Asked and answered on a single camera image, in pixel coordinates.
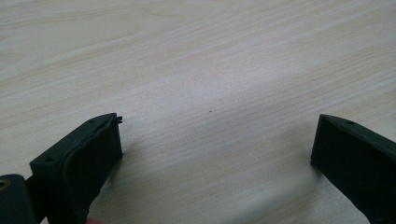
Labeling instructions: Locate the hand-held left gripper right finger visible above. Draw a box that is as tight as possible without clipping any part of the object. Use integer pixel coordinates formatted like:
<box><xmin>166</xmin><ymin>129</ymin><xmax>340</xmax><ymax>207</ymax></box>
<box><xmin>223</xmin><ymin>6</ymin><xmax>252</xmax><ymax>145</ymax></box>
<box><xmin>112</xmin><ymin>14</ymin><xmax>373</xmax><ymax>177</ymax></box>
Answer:
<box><xmin>310</xmin><ymin>113</ymin><xmax>396</xmax><ymax>224</ymax></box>

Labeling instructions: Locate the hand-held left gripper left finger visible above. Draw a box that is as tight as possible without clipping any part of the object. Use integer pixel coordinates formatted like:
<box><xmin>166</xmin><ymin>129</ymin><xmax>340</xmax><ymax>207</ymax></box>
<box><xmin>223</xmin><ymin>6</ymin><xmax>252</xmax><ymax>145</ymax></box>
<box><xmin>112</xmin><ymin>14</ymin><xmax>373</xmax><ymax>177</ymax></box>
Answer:
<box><xmin>29</xmin><ymin>112</ymin><xmax>123</xmax><ymax>224</ymax></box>

